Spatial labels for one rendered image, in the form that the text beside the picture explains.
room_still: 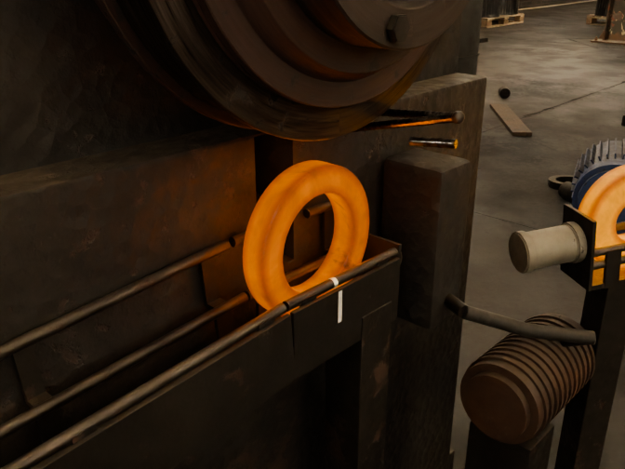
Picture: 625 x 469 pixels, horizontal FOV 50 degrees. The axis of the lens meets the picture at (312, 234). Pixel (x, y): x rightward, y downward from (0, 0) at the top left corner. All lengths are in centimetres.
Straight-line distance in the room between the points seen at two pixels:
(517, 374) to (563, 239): 20
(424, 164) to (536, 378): 33
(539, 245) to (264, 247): 43
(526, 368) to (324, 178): 42
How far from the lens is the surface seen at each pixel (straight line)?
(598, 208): 101
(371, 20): 58
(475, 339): 207
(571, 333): 102
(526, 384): 97
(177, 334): 71
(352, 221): 80
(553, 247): 98
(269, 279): 71
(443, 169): 88
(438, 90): 103
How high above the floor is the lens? 106
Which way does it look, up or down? 23 degrees down
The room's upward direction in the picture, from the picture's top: straight up
